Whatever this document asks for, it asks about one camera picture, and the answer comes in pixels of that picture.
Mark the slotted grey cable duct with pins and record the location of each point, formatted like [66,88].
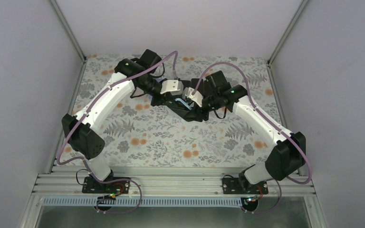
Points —
[123,201]

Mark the aluminium corner frame post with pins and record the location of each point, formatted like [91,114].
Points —
[287,31]
[64,23]

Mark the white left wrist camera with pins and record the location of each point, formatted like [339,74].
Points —
[174,87]

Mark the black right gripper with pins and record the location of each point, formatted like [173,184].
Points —
[204,115]

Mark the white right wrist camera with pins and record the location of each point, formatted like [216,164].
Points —
[193,95]

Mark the lilac phone case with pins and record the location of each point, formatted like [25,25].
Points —
[153,102]

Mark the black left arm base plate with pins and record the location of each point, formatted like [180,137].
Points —
[91,186]

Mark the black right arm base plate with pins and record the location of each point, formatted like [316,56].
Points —
[233,185]

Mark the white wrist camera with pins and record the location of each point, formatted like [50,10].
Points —
[174,87]
[193,95]

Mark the aluminium corner frame post right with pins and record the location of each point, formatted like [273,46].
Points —
[287,31]

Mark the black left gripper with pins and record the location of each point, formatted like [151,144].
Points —
[162,100]

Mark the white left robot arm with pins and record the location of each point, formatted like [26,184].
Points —
[82,140]

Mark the light blue phone case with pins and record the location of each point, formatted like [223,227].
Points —
[185,104]

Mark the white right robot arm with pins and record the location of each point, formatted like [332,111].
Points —
[288,149]

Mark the floral patterned table mat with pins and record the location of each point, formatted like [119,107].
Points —
[139,135]

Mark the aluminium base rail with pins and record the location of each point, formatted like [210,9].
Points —
[154,181]

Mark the aluminium corner frame post left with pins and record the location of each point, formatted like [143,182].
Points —
[64,23]

